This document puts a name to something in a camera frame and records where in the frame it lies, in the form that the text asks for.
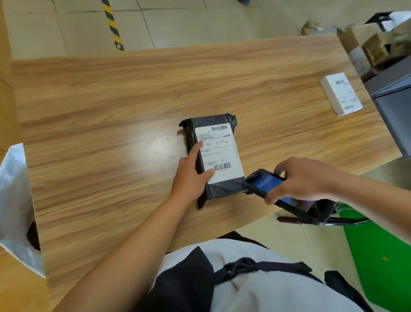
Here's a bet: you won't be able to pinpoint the person's right hand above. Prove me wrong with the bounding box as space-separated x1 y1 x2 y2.
261 153 348 207

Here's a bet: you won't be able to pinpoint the person's left hand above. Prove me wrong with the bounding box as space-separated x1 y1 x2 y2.
165 140 219 209

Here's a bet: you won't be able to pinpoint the black handheld scanner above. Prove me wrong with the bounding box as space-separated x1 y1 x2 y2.
241 162 338 231

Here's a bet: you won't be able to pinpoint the black mailer parcel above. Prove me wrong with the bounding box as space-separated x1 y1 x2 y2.
178 112 248 210

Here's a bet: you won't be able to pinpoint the small white box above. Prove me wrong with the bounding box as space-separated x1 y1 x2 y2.
319 71 365 119

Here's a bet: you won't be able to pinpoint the white woven sack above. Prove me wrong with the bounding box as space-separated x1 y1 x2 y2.
0 141 46 282

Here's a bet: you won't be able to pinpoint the person's left forearm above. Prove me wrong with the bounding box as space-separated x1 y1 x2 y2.
16 194 204 312

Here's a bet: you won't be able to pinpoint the person's right forearm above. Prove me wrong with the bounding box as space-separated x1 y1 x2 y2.
338 168 411 271

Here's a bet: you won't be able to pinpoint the person's black trousers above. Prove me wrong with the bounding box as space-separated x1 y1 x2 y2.
217 229 267 252

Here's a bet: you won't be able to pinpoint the person's white black shirt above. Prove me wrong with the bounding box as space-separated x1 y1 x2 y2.
110 227 376 312

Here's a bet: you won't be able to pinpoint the grey metal shelf rack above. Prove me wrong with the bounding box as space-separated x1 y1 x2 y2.
361 47 411 161

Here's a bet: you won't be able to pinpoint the open cardboard carton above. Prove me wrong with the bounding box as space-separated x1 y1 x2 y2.
300 11 411 86

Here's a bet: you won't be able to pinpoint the long yellow black hazard tape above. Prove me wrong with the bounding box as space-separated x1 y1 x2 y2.
100 0 125 53

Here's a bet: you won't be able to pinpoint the black white flat item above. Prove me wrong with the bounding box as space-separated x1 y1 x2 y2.
364 9 411 34

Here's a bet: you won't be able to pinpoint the black chest strap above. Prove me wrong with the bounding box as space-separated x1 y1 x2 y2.
212 251 322 291

